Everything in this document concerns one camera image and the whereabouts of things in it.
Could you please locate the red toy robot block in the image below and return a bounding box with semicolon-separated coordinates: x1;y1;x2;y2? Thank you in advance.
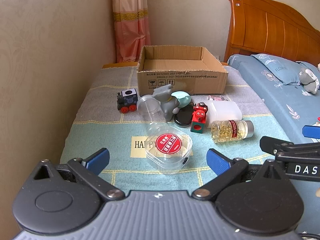
190;102;208;133

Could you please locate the grey animal figurine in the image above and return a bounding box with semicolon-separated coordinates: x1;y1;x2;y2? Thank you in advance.
152;84;182;122

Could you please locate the blue floral pillow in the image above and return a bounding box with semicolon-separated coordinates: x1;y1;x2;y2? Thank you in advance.
251;53;320;87

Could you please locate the cardboard box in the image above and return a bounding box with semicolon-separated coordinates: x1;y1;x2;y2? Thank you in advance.
136;45;229;97

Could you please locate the clear plastic jar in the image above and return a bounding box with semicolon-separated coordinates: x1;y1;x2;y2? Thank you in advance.
137;94;168;124

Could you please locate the grey plush toy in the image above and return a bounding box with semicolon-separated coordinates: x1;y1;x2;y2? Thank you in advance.
299;67;320;94

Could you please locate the black toy train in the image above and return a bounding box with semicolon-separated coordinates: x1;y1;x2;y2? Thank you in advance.
116;88;139;114

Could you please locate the clear container with red label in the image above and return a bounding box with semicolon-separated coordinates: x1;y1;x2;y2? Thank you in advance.
145;122;193;175

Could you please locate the checked blanket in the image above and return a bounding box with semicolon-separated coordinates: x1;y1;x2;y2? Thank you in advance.
59;64;304;234

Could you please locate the golden capsule bottle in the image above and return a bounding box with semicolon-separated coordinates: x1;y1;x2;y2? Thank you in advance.
211;119;255;144

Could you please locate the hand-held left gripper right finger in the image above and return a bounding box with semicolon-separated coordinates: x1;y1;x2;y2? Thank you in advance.
191;148;290;202

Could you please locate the pink curtain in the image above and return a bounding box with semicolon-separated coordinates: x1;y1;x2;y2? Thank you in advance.
111;0;152;63

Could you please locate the pink keychain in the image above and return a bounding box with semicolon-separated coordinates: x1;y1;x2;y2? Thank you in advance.
207;94;227;102

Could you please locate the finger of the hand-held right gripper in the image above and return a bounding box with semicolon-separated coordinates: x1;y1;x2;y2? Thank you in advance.
259;136;300;156
302;124;320;140

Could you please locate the wooden headboard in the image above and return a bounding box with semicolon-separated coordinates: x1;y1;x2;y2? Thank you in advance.
224;0;320;67

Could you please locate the wooden bedside table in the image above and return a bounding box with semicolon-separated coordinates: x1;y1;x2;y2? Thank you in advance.
102;60;139;69

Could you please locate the white translucent plastic box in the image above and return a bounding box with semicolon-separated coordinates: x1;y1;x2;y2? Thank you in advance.
206;100;242;125

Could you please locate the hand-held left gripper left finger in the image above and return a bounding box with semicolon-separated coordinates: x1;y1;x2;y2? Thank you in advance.
32;148;125;201

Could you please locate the mint green case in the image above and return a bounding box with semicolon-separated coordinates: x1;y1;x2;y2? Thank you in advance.
171;91;192;108

